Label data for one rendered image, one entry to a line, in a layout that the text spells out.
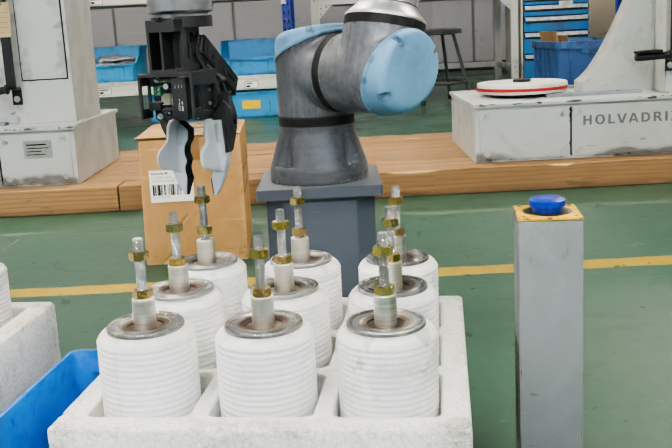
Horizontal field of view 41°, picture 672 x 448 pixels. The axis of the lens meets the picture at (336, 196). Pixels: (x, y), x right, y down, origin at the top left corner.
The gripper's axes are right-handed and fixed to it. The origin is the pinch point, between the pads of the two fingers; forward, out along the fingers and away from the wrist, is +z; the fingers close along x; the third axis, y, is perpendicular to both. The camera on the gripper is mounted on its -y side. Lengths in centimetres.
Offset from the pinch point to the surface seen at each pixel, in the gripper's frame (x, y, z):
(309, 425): 23.4, 26.5, 17.0
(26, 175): -135, -130, 24
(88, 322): -49, -40, 35
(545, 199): 40.6, -3.3, 2.1
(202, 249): 0.1, 1.8, 8.0
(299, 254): 11.7, -0.9, 8.9
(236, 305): 4.4, 2.4, 14.7
